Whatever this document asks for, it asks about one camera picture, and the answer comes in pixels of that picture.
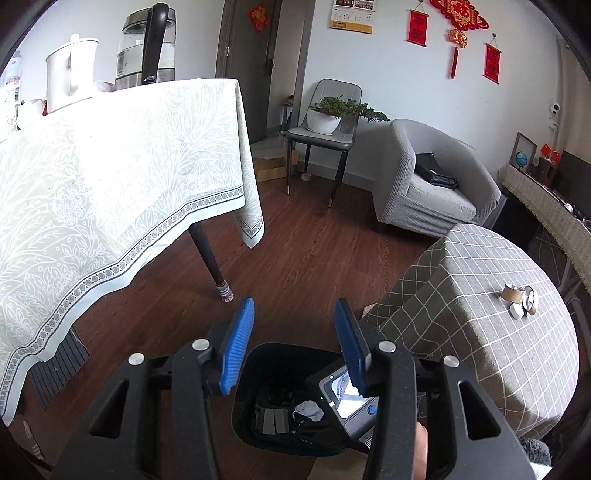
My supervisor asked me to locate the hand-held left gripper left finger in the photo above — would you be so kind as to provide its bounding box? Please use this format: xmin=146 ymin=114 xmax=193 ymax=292
xmin=53 ymin=296 xmax=256 ymax=480

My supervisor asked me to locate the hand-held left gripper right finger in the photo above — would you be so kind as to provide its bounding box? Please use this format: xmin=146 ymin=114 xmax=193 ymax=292
xmin=334 ymin=298 xmax=536 ymax=480

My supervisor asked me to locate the silver foil wrapper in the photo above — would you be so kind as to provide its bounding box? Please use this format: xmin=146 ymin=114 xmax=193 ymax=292
xmin=295 ymin=401 xmax=324 ymax=422

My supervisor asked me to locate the dark teal trash bin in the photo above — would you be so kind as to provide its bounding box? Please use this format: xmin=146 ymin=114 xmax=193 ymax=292
xmin=230 ymin=342 xmax=384 ymax=457

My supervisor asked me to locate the black printed box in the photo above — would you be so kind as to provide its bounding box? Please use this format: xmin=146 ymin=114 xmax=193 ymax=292
xmin=252 ymin=390 xmax=296 ymax=437

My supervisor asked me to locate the person's right hand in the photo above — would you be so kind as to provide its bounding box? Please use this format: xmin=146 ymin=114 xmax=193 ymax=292
xmin=413 ymin=422 xmax=430 ymax=480

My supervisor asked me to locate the black table leg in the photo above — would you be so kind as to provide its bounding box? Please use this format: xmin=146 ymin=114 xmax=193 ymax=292
xmin=188 ymin=222 xmax=235 ymax=301

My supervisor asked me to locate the grey checked tablecloth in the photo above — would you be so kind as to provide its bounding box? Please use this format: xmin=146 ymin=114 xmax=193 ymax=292
xmin=360 ymin=223 xmax=580 ymax=441

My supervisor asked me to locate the dark ribbed floor mat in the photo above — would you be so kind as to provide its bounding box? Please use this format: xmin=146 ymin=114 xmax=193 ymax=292
xmin=31 ymin=328 xmax=92 ymax=409

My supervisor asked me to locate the cardboard box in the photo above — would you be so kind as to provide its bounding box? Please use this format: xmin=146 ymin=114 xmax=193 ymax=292
xmin=255 ymin=154 xmax=289 ymax=183

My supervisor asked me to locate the black handbag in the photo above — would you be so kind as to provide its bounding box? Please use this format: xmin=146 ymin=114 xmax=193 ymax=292
xmin=414 ymin=152 xmax=460 ymax=191

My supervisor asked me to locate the grey armchair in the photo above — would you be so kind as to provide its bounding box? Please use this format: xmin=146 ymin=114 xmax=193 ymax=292
xmin=372 ymin=119 xmax=502 ymax=238

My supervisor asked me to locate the pale floral tablecloth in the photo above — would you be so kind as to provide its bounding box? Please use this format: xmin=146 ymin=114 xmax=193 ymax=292
xmin=0 ymin=78 xmax=266 ymax=425

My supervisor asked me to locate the potted plant in white pot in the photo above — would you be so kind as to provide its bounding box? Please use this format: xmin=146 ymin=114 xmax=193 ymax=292
xmin=306 ymin=95 xmax=391 ymax=136

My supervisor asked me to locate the side shelf with lace cloth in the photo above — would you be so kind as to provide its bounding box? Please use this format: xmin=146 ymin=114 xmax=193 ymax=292
xmin=498 ymin=164 xmax=591 ymax=296

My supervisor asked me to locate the grey dining chair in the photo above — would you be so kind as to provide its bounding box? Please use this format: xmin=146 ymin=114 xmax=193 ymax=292
xmin=286 ymin=78 xmax=363 ymax=208

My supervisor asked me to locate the brown speaker box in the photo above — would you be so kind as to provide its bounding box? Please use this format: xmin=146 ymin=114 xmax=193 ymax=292
xmin=531 ymin=157 xmax=557 ymax=185

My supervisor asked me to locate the framed picture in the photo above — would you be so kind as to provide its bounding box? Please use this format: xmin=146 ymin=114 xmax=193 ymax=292
xmin=509 ymin=132 xmax=537 ymax=171

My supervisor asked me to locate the grey door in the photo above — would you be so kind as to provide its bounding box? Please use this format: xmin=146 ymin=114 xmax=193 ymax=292
xmin=221 ymin=0 xmax=278 ymax=141

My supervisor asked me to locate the black monitor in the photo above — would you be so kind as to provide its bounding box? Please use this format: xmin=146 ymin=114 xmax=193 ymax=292
xmin=556 ymin=150 xmax=591 ymax=204

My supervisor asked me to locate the glass electric kettle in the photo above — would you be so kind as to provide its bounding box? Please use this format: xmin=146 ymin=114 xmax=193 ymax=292
xmin=115 ymin=2 xmax=177 ymax=90

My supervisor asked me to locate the red hanging scroll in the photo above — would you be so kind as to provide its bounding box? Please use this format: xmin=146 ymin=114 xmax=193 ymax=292
xmin=407 ymin=2 xmax=430 ymax=47
xmin=483 ymin=33 xmax=503 ymax=85

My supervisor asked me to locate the white jug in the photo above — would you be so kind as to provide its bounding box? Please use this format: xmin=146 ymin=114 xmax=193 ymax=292
xmin=45 ymin=34 xmax=101 ymax=114

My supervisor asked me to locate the red diamond door decoration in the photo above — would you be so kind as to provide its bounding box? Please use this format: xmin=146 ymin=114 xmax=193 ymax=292
xmin=249 ymin=4 xmax=270 ymax=32

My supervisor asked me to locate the clear plastic bottle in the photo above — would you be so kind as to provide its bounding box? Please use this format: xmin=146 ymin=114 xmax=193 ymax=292
xmin=0 ymin=50 xmax=24 ymax=134

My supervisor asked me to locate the wall calendar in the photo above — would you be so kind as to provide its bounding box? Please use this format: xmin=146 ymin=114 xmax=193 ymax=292
xmin=329 ymin=0 xmax=375 ymax=35

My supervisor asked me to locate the red knot wall ornament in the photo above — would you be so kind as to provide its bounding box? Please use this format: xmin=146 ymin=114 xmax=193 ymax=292
xmin=429 ymin=0 xmax=489 ymax=79

